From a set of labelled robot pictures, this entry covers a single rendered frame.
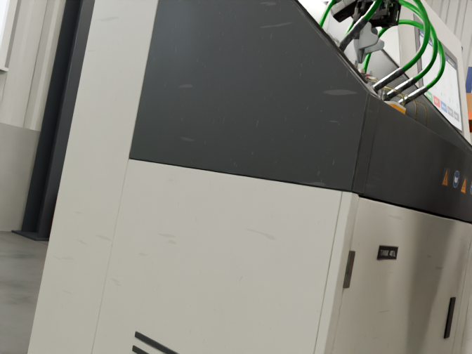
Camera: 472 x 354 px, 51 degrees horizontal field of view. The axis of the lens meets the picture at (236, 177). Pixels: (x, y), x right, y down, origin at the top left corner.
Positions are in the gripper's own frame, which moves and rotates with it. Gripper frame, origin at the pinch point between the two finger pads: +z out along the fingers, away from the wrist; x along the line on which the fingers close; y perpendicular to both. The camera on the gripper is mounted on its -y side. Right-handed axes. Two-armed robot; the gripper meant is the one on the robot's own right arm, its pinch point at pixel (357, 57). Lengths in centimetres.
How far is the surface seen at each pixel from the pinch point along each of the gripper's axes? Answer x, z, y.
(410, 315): -2, 56, 23
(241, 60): -35.0, 11.6, -5.0
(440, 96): 69, -9, -4
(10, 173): 107, 57, -405
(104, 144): -35, 31, -46
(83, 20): 131, -96, -367
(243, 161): -35.1, 31.2, -0.1
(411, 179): -12.8, 28.8, 23.0
